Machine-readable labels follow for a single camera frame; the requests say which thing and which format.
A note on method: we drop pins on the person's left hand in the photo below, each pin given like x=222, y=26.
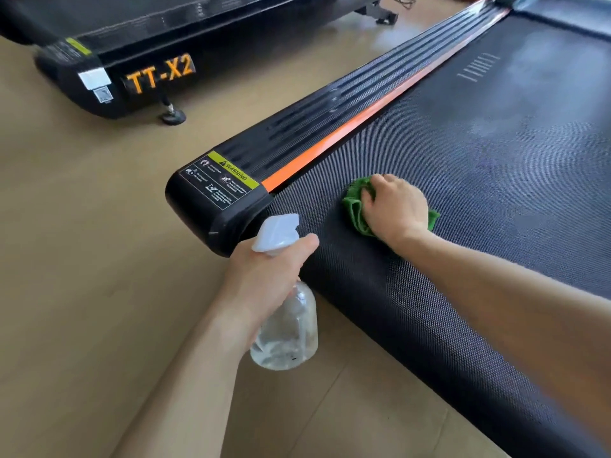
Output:
x=262, y=281

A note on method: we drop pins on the person's right hand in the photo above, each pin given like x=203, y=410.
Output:
x=396, y=209

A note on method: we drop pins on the green cloth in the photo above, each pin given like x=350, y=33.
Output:
x=353, y=205

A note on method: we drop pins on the clear spray bottle white trigger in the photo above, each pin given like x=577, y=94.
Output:
x=286, y=333

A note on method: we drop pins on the black orange-striped treadmill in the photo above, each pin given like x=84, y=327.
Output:
x=453, y=185
x=167, y=42

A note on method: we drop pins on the person's left forearm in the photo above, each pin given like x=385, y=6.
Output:
x=186, y=395

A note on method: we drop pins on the person's right forearm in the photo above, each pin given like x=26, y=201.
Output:
x=525, y=319

